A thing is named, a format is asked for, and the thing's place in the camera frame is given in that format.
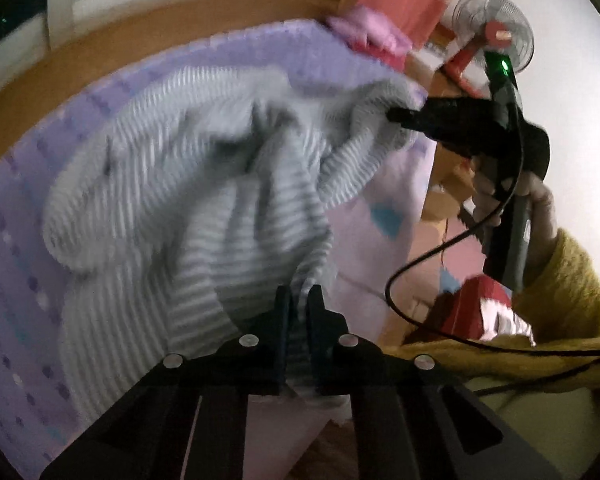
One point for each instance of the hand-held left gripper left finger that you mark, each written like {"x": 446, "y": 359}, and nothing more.
{"x": 281, "y": 325}

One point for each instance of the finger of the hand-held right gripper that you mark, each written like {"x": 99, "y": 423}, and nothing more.
{"x": 410, "y": 116}

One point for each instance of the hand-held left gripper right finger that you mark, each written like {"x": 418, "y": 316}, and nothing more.
{"x": 316, "y": 332}

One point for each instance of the grey striped pants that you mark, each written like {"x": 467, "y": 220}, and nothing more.
{"x": 180, "y": 160}

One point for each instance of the person's right hand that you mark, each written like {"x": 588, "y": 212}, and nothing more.
{"x": 542, "y": 220}

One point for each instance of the cardboard box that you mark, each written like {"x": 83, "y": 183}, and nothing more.
{"x": 450, "y": 195}

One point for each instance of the pink folded cloth pile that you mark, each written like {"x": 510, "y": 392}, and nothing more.
{"x": 367, "y": 22}

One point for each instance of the electric fan with red base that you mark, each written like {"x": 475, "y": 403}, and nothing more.
{"x": 480, "y": 7}

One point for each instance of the red white cloth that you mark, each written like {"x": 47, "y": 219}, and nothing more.
{"x": 460, "y": 310}

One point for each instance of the person's yellow sweater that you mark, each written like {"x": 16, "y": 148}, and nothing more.
{"x": 480, "y": 360}

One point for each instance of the purple dotted pink bedsheet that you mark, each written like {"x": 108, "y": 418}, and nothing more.
{"x": 20, "y": 260}

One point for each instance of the wooden bed headboard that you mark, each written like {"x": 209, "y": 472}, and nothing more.
{"x": 130, "y": 45}

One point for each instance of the white window frame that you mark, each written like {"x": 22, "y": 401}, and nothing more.
{"x": 60, "y": 5}

